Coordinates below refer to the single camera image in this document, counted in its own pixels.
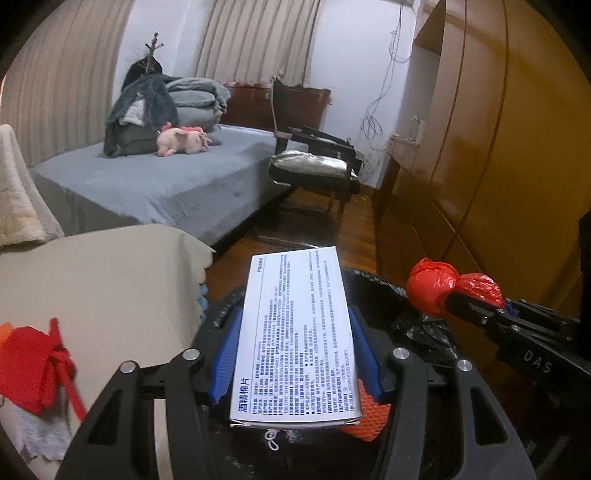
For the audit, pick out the black coat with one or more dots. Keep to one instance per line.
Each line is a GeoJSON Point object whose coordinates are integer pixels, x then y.
{"type": "Point", "coordinates": [134, 74]}

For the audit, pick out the bed with grey sheet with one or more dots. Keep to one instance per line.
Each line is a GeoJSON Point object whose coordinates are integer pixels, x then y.
{"type": "Point", "coordinates": [175, 180]}

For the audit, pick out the beige tablecloth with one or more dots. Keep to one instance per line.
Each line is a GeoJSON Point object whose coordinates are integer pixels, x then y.
{"type": "Point", "coordinates": [115, 286]}

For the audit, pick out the white tissue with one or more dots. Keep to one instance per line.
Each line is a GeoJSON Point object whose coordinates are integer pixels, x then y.
{"type": "Point", "coordinates": [41, 434]}

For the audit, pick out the orange foam net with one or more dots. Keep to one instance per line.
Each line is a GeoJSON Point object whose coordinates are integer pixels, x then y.
{"type": "Point", "coordinates": [369, 415]}

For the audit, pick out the beige striped curtain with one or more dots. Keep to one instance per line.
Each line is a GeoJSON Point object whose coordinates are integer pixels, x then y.
{"type": "Point", "coordinates": [254, 41]}
{"type": "Point", "coordinates": [60, 78]}

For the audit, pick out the pink plush toy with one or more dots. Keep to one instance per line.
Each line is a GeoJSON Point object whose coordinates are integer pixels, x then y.
{"type": "Point", "coordinates": [182, 141]}

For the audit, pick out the white power adapter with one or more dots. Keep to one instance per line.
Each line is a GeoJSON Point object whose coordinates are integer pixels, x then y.
{"type": "Point", "coordinates": [417, 127]}

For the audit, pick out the wooden desk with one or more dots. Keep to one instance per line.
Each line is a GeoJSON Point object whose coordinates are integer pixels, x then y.
{"type": "Point", "coordinates": [401, 152]}

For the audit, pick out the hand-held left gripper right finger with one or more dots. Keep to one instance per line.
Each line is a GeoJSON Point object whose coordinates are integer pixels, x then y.
{"type": "Point", "coordinates": [364, 355]}

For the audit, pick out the wooden coat rack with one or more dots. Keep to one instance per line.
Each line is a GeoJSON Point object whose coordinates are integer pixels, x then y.
{"type": "Point", "coordinates": [151, 50]}

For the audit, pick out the black lined waste bin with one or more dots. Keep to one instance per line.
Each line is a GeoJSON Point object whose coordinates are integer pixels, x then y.
{"type": "Point", "coordinates": [415, 332]}

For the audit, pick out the blue scalloped underlay cloth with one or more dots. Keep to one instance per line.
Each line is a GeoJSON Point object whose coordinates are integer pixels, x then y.
{"type": "Point", "coordinates": [202, 302]}

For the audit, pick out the silver seat cushion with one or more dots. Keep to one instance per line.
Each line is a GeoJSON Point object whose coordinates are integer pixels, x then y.
{"type": "Point", "coordinates": [309, 162]}

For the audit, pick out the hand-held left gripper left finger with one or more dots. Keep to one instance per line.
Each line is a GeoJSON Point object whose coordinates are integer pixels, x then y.
{"type": "Point", "coordinates": [226, 355]}

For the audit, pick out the red knotted plastic bag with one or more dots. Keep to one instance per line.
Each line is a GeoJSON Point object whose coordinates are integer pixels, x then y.
{"type": "Point", "coordinates": [429, 288]}

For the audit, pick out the brown wooden wardrobe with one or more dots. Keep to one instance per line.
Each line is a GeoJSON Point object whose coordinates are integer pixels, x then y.
{"type": "Point", "coordinates": [498, 138]}

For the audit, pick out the white printed cardboard box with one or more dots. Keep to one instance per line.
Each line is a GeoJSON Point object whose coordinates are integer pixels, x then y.
{"type": "Point", "coordinates": [295, 332]}

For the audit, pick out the dark grey fuzzy blanket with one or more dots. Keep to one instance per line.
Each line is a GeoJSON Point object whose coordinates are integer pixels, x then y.
{"type": "Point", "coordinates": [147, 101]}

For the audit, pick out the black metal chair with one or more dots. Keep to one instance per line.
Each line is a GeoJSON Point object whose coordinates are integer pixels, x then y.
{"type": "Point", "coordinates": [323, 189]}

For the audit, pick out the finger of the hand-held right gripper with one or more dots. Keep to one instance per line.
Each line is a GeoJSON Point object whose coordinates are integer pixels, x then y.
{"type": "Point", "coordinates": [471, 308]}
{"type": "Point", "coordinates": [515, 308]}

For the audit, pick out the red cloth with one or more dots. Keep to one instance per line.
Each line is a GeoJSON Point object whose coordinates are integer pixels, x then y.
{"type": "Point", "coordinates": [32, 369]}

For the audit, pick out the olive grey pillow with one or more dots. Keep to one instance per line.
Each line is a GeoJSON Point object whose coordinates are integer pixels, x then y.
{"type": "Point", "coordinates": [138, 141]}

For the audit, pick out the dark wooden headboard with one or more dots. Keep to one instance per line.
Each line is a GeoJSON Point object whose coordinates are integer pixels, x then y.
{"type": "Point", "coordinates": [249, 108]}

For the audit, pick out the folded grey duvet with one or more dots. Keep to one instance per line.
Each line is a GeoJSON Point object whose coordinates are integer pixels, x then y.
{"type": "Point", "coordinates": [198, 101]}

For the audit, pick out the beige quilt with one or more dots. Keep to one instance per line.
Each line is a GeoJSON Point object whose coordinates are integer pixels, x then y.
{"type": "Point", "coordinates": [18, 194]}

